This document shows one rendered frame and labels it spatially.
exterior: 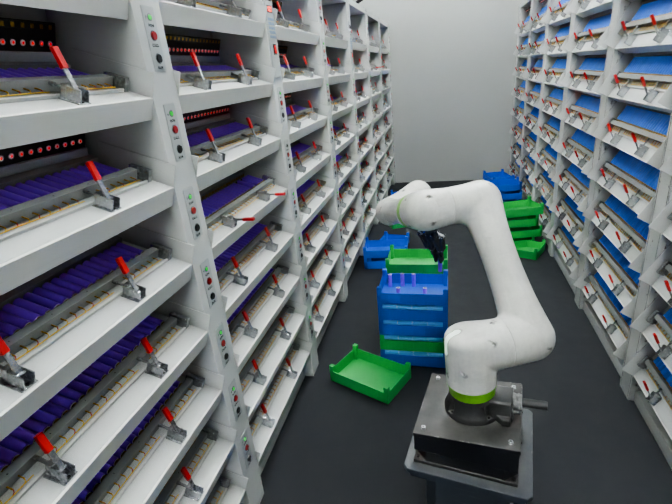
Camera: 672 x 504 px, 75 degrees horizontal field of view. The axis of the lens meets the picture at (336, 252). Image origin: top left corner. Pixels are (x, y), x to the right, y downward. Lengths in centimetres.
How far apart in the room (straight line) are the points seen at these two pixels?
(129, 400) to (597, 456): 148
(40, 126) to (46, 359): 36
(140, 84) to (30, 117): 30
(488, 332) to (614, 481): 78
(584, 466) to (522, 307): 73
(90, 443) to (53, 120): 55
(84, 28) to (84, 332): 60
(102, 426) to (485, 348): 85
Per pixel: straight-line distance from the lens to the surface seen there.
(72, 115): 86
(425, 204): 125
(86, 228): 85
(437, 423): 128
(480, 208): 130
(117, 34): 106
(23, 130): 80
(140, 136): 106
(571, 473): 177
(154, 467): 113
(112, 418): 98
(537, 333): 123
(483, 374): 120
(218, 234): 125
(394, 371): 207
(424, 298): 191
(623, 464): 186
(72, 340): 88
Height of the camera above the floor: 127
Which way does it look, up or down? 22 degrees down
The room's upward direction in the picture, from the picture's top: 6 degrees counter-clockwise
